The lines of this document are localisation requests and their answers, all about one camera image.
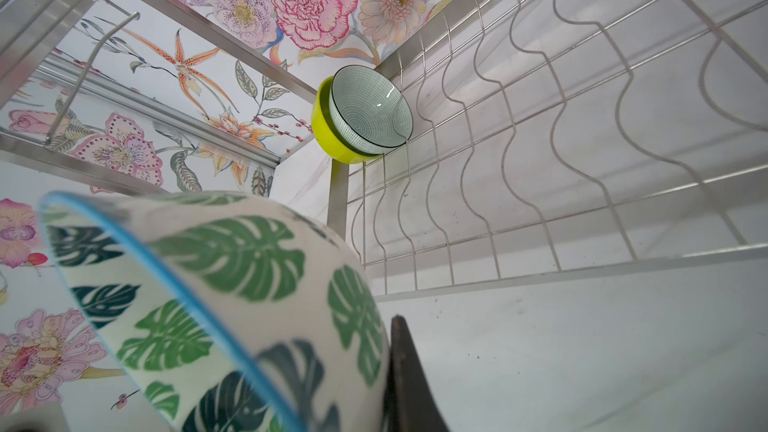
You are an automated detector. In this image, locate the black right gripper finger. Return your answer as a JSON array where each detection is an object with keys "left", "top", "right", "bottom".
[{"left": 383, "top": 315, "right": 449, "bottom": 432}]

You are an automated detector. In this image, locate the green leaf pattern bowl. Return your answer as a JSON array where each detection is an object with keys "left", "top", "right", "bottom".
[{"left": 39, "top": 192, "right": 389, "bottom": 431}]

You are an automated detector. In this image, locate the lime green plastic bowl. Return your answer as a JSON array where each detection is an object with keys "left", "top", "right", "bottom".
[{"left": 311, "top": 77, "right": 376, "bottom": 164}]

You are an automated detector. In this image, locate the pale teal ceramic bowl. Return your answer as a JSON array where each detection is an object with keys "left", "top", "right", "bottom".
[{"left": 329, "top": 65, "right": 414, "bottom": 155}]

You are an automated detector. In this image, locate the stainless steel dish rack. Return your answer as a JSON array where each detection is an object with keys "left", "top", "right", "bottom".
[{"left": 0, "top": 0, "right": 768, "bottom": 304}]

